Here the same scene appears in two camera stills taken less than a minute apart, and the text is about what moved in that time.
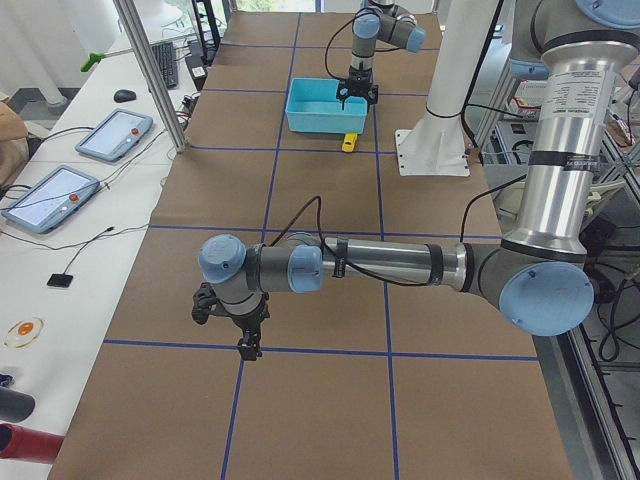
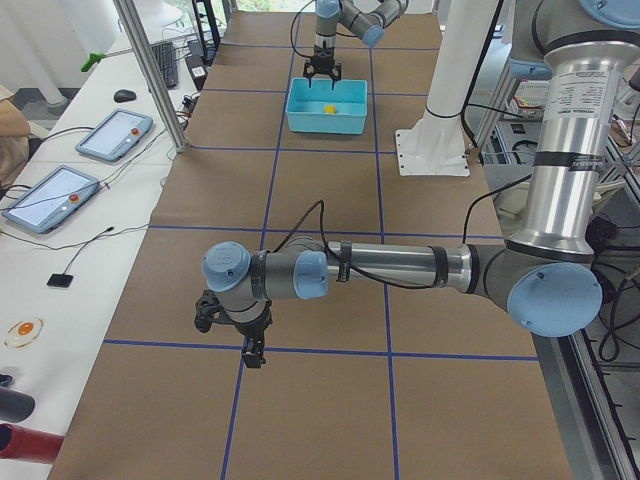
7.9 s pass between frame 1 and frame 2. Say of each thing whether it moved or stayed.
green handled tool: stayed
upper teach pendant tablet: stayed
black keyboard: stayed
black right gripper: moved
